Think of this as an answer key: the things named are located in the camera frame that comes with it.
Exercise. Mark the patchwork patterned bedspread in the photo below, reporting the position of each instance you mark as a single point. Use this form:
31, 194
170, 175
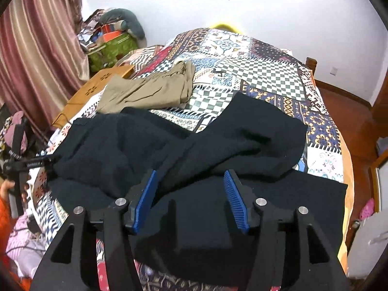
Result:
266, 78

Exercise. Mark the black pants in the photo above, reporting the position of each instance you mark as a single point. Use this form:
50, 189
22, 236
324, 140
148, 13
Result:
242, 133

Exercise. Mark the wooden bed post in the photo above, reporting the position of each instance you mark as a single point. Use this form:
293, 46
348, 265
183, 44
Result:
311, 65

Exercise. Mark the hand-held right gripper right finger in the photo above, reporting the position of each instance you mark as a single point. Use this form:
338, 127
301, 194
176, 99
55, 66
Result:
235, 200

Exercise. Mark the person's left forearm orange sleeve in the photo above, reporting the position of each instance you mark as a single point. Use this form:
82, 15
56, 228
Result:
4, 227

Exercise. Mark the pink slipper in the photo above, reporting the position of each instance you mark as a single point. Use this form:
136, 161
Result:
366, 209

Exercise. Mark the wooden board with flower cutouts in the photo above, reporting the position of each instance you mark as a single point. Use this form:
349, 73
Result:
91, 88

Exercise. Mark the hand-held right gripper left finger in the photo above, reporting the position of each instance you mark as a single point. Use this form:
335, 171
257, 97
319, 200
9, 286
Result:
148, 200

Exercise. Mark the striped pink curtain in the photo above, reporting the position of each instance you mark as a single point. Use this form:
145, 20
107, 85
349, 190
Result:
36, 51

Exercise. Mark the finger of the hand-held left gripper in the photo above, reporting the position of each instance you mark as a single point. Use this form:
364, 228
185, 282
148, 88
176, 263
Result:
50, 161

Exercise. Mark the orange box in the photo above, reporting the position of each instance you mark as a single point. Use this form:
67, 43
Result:
112, 35

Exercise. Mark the white wall outlet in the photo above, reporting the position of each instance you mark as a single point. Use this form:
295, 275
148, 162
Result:
333, 71

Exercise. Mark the person's left hand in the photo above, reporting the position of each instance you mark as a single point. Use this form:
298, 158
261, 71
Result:
6, 188

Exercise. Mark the grey stuffed pillow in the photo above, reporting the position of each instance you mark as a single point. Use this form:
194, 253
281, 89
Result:
133, 21

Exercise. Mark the yellow round object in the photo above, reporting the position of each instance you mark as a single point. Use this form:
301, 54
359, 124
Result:
224, 25

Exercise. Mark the pile of patterned fabric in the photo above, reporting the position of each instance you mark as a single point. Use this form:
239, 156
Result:
91, 27

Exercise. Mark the pink cloth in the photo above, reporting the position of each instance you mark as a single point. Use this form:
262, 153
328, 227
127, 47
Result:
21, 236

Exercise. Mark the khaki pants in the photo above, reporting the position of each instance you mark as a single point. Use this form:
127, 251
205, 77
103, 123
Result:
151, 91

